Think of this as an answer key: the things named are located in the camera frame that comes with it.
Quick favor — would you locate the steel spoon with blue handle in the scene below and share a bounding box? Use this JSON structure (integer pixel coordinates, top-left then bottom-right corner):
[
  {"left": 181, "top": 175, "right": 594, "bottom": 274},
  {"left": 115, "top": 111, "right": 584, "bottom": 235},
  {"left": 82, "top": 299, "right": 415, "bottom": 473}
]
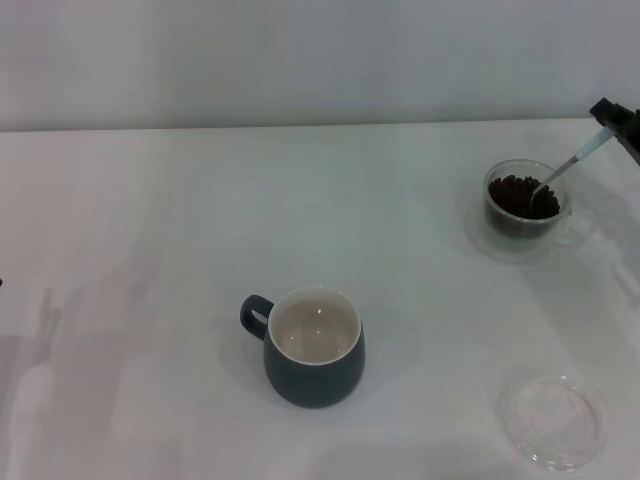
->
[{"left": 529, "top": 127, "right": 614, "bottom": 211}]

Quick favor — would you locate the dark blue-grey ceramic mug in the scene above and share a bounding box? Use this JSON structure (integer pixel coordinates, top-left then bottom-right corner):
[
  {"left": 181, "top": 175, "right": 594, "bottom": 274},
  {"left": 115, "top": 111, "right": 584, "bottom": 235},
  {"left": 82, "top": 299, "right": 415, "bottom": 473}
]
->
[{"left": 238, "top": 284, "right": 367, "bottom": 410}]

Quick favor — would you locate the heap of coffee beans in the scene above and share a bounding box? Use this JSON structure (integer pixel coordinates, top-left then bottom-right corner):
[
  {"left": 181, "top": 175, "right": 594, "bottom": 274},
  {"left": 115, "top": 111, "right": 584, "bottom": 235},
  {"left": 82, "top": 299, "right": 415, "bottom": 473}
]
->
[{"left": 485, "top": 174, "right": 561, "bottom": 240}]

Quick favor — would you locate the clear glass saucer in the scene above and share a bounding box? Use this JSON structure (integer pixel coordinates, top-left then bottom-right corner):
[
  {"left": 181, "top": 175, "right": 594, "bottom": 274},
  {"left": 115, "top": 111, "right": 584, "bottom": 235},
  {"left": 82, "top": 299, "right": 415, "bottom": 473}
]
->
[{"left": 462, "top": 197, "right": 599, "bottom": 266}]

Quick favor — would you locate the small clear glass dish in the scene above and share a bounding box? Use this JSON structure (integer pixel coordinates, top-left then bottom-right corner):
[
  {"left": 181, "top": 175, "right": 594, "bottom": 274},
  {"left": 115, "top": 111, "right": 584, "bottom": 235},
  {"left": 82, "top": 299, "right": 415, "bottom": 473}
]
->
[{"left": 494, "top": 374, "right": 607, "bottom": 474}]

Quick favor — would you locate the clear double-wall glass cup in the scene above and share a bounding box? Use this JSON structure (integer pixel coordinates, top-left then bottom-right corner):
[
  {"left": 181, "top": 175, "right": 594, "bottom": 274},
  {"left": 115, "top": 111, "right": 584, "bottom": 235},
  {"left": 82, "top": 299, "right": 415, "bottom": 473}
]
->
[{"left": 482, "top": 158, "right": 594, "bottom": 249}]

